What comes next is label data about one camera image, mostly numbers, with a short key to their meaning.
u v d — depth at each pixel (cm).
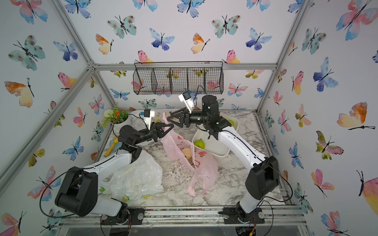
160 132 67
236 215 72
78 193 43
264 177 43
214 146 99
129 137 59
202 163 74
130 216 73
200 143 94
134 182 81
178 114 60
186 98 61
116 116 94
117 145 99
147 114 63
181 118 60
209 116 58
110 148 98
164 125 67
